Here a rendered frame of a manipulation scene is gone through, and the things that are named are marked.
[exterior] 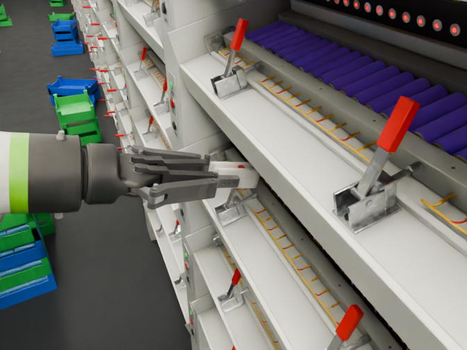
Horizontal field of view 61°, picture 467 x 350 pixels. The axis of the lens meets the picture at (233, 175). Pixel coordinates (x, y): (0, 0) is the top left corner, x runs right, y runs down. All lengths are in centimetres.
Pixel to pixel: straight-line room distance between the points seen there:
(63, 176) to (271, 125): 23
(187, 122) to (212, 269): 30
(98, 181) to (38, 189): 6
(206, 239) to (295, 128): 48
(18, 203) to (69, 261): 127
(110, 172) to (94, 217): 146
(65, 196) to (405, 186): 34
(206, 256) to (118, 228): 104
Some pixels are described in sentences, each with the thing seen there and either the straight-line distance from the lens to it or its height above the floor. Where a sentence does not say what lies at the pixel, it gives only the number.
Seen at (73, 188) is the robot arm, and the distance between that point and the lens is 47.
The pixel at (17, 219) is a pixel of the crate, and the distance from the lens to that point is 144.
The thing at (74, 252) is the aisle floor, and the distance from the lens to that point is 177.
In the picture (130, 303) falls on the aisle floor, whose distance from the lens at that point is 152.
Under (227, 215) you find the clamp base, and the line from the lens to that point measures 59.
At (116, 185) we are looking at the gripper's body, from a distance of 48.
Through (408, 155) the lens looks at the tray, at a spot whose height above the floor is 99.
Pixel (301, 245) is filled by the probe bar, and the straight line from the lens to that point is 51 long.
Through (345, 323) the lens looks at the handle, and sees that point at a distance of 40.
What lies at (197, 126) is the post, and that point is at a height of 84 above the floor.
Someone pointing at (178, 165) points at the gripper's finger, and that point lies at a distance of 54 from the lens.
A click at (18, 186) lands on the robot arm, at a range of 47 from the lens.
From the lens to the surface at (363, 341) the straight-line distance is 44.
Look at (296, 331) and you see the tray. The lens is 47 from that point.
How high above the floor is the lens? 114
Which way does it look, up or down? 33 degrees down
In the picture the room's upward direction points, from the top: straight up
